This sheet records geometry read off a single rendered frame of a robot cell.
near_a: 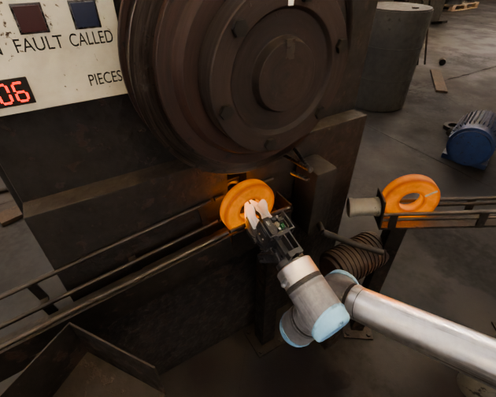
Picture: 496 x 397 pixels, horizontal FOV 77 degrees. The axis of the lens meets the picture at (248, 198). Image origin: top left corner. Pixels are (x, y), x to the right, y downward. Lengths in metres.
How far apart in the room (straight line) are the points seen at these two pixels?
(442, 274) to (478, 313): 0.22
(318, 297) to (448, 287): 1.22
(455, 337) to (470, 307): 1.07
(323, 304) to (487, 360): 0.29
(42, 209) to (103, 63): 0.32
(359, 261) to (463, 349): 0.41
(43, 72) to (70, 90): 0.05
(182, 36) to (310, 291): 0.53
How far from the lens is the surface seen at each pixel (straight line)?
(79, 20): 0.66
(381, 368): 1.49
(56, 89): 0.68
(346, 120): 1.04
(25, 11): 0.65
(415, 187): 1.00
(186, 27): 0.53
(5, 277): 2.02
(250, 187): 0.80
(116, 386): 0.77
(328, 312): 0.70
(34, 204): 0.78
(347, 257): 1.04
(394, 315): 0.80
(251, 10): 0.51
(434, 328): 0.78
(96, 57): 0.67
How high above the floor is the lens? 1.29
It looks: 39 degrees down
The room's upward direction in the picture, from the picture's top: straight up
